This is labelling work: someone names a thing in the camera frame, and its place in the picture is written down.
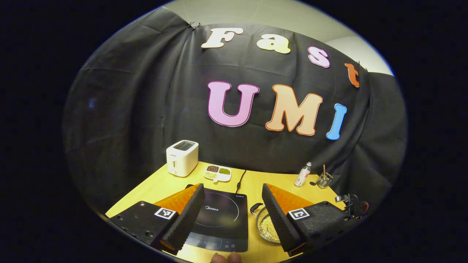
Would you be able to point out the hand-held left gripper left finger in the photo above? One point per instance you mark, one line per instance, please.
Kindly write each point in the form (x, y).
(186, 221)

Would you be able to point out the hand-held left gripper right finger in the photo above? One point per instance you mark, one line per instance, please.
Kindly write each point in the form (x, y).
(278, 217)

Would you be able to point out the pile of yellow soybeans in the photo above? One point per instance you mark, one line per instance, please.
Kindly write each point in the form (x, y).
(272, 228)

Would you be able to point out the black induction cooktop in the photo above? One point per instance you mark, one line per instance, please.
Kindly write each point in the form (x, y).
(223, 215)

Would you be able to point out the clear bottle with pink label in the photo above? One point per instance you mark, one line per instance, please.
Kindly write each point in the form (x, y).
(302, 175)

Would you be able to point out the white divided bean dish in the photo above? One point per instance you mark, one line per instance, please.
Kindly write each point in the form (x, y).
(217, 173)

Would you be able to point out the white toaster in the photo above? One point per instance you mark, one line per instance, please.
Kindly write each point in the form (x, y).
(182, 160)

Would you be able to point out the black backdrop cloth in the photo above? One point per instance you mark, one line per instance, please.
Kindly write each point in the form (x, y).
(146, 109)

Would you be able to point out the small black cloth clip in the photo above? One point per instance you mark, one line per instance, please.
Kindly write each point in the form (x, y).
(193, 25)
(361, 65)

